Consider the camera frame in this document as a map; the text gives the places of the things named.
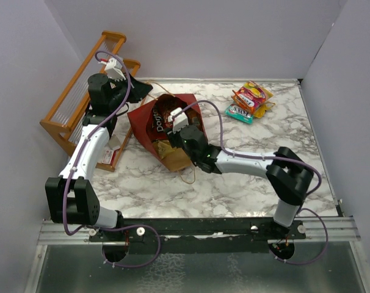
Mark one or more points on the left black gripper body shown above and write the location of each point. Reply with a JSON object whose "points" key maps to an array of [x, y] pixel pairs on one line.
{"points": [[123, 88]]}

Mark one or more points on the red paper bag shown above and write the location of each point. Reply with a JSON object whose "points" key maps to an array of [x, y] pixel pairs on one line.
{"points": [[138, 118]]}

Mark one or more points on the teal Fox's mint candy bag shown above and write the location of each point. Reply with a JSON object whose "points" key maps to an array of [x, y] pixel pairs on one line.
{"points": [[236, 112]]}

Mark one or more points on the orange Fox's fruits candy bag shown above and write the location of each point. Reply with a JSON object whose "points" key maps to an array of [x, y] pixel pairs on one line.
{"points": [[251, 96]]}

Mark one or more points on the yellow snack packet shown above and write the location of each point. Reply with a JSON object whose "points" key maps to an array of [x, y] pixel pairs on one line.
{"points": [[260, 112]]}

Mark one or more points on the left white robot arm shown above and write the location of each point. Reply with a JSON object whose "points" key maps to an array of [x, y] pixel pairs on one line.
{"points": [[70, 196]]}

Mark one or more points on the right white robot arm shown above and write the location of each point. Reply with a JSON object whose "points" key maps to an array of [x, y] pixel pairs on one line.
{"points": [[286, 172]]}

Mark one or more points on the orange wooden rack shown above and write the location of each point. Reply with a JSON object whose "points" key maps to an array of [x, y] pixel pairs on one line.
{"points": [[64, 121]]}

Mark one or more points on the gold snack packet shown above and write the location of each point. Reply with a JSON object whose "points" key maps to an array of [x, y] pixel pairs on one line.
{"points": [[163, 148]]}

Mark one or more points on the red white small box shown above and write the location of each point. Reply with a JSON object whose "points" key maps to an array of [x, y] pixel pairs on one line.
{"points": [[110, 150]]}

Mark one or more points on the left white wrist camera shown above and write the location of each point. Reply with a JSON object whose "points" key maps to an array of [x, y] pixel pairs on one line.
{"points": [[113, 69]]}

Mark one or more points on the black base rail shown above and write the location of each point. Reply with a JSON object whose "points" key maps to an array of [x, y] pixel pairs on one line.
{"points": [[198, 235]]}

